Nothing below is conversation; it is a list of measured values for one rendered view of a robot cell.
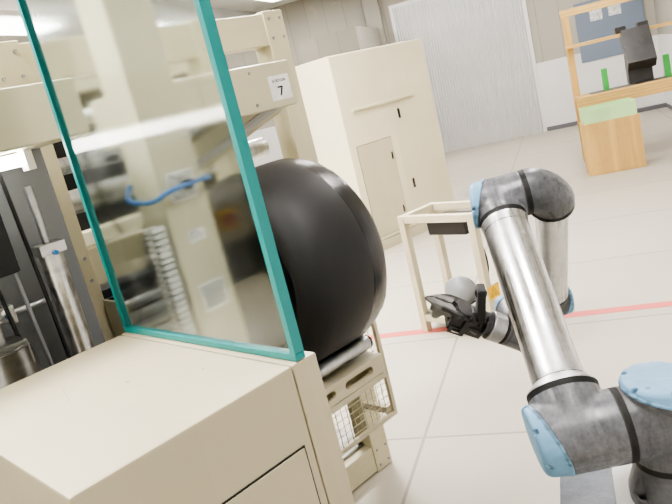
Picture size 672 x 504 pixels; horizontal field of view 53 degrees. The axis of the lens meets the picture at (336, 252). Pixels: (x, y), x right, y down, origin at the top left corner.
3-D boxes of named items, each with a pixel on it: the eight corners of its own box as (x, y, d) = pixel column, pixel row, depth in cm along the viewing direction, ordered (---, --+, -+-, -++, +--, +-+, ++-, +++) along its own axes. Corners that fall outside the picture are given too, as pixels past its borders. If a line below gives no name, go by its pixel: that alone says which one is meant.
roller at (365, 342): (276, 387, 186) (284, 402, 185) (283, 383, 182) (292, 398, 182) (360, 336, 208) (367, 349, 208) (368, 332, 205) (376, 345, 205)
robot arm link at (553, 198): (566, 147, 168) (565, 291, 220) (516, 160, 169) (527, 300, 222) (582, 180, 161) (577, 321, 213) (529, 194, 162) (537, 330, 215)
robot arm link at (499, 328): (511, 328, 198) (504, 307, 206) (496, 322, 197) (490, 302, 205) (495, 349, 203) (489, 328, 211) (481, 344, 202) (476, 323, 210)
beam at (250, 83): (144, 141, 189) (128, 87, 186) (104, 151, 208) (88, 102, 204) (301, 102, 229) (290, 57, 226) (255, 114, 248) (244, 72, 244)
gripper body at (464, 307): (444, 331, 200) (480, 344, 203) (458, 310, 196) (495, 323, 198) (441, 315, 207) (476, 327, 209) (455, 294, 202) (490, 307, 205)
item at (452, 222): (497, 341, 407) (472, 214, 390) (422, 331, 452) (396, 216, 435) (528, 319, 429) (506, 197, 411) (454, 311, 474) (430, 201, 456)
